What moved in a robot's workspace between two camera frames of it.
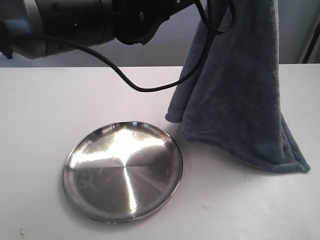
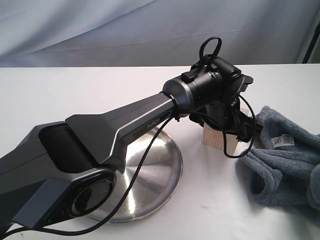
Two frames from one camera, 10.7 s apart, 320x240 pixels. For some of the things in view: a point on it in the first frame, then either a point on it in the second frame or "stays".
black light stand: [316, 33] stays
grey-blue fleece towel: [231, 101] -> [284, 163]
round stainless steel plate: [123, 172] stays
